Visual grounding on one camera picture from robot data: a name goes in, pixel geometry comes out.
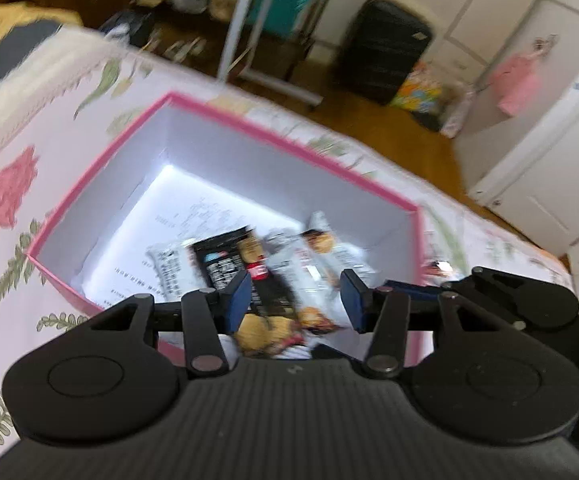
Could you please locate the teal bag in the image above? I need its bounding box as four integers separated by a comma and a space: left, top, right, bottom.
249, 0, 320, 41

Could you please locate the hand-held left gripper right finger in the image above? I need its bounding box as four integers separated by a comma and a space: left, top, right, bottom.
341, 268, 511, 380

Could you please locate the white rolling side table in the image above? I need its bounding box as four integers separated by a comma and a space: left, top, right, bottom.
216, 0, 445, 111

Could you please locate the white plastic bag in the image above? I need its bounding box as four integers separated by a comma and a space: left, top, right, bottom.
442, 85, 475, 139

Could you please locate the white door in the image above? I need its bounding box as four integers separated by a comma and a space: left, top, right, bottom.
454, 35, 579, 257

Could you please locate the pink gift bag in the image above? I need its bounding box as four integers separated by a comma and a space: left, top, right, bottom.
489, 35, 545, 116

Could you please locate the black suitcase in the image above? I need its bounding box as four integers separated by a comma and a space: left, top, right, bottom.
337, 0, 434, 106

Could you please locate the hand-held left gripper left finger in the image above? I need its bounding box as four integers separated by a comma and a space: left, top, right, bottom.
89, 270, 253, 379

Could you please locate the large black cookie packet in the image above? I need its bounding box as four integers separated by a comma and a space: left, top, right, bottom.
192, 226, 343, 358

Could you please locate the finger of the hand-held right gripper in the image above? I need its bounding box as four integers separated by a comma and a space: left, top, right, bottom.
375, 280, 480, 306

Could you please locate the white wardrobe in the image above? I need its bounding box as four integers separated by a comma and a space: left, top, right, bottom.
314, 0, 565, 92

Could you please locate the pink cardboard box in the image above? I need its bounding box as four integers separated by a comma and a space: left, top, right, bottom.
26, 91, 427, 367

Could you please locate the colourful gift bag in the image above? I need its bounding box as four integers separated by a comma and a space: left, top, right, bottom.
389, 62, 443, 114

